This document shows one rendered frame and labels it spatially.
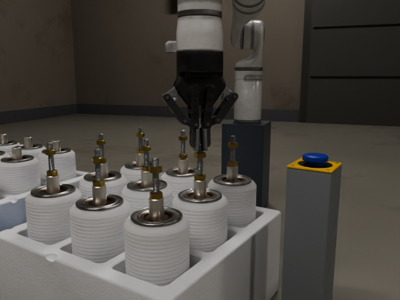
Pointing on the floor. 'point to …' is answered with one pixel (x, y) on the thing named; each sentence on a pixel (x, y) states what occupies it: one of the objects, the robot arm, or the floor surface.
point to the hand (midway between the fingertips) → (199, 138)
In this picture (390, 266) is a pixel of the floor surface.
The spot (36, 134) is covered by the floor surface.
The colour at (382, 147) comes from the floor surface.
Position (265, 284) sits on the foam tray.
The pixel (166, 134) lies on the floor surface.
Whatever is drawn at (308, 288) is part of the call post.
